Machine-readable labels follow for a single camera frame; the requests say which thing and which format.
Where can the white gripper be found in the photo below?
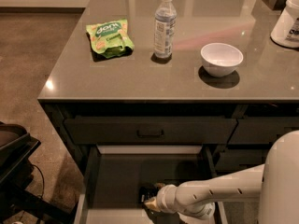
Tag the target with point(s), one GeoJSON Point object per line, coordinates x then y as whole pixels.
{"type": "Point", "coordinates": [163, 197]}

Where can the dark blue rxbar wrapper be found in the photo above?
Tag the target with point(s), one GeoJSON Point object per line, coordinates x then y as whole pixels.
{"type": "Point", "coordinates": [147, 191]}

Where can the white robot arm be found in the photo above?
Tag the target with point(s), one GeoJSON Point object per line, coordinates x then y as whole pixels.
{"type": "Point", "coordinates": [274, 184]}

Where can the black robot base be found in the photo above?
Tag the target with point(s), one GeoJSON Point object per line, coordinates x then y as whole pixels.
{"type": "Point", "coordinates": [16, 146]}

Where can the open middle drawer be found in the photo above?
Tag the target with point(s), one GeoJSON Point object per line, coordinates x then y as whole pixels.
{"type": "Point", "coordinates": [115, 175]}

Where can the top left drawer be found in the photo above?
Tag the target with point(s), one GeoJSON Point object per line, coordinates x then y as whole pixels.
{"type": "Point", "coordinates": [141, 130]}

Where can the middle right drawer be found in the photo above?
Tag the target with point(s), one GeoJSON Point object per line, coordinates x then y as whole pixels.
{"type": "Point", "coordinates": [232, 160]}

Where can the top right drawer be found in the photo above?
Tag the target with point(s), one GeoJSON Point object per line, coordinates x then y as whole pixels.
{"type": "Point", "coordinates": [262, 130]}

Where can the dark counter cabinet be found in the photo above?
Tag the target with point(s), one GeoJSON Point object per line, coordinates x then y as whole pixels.
{"type": "Point", "coordinates": [85, 84]}

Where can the white bowl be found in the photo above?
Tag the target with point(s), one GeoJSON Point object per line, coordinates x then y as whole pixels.
{"type": "Point", "coordinates": [220, 59]}

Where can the green snack bag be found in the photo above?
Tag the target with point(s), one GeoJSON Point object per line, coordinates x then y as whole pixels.
{"type": "Point", "coordinates": [110, 39]}

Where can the clear plastic water bottle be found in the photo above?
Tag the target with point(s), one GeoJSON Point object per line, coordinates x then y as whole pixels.
{"type": "Point", "coordinates": [164, 29]}

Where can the white plastic jar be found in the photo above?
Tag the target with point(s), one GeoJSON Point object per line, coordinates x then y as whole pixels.
{"type": "Point", "coordinates": [286, 30]}

